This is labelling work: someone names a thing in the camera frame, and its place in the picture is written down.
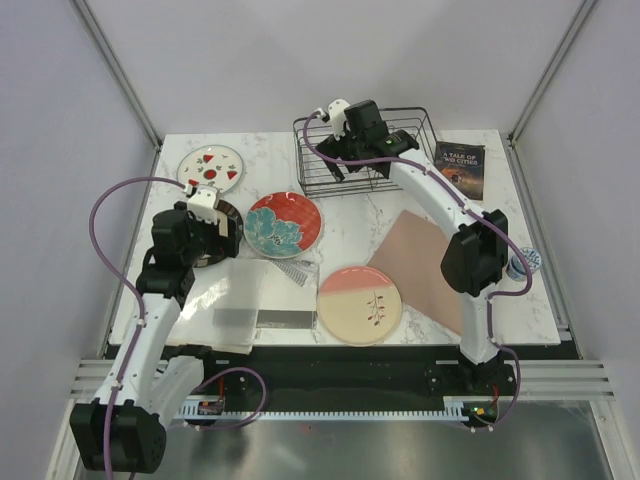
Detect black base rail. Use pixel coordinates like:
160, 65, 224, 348
159, 344, 521, 414

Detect tale of two cities book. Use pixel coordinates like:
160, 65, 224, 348
434, 141, 485, 201

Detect pink placemat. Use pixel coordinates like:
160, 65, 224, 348
368, 210, 463, 334

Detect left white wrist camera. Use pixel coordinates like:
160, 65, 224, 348
183, 184, 219, 225

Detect clear plastic bag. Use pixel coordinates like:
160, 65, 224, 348
167, 259, 319, 354

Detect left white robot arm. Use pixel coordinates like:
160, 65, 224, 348
70, 201, 243, 476

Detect red blue flower plate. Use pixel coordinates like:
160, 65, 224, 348
244, 192, 323, 259

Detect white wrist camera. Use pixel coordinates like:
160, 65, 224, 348
316, 99, 350, 140
183, 184, 219, 225

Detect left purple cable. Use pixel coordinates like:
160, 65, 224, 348
88, 177, 189, 480

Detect black wire dish rack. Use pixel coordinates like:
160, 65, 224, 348
293, 107, 436, 199

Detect brown rimmed beige plate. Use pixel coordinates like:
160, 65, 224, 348
195, 200, 244, 268

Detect pink cream leaf plate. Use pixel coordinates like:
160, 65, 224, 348
316, 266, 403, 347

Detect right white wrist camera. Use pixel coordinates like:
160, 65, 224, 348
316, 99, 350, 140

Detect blue white small jar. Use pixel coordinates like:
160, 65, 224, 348
506, 247, 542, 282

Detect white cable duct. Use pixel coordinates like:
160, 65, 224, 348
174, 397, 499, 424

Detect white watermelon pattern plate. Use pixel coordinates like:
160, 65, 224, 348
177, 145, 245, 194

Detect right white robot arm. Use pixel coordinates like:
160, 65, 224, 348
307, 99, 508, 394

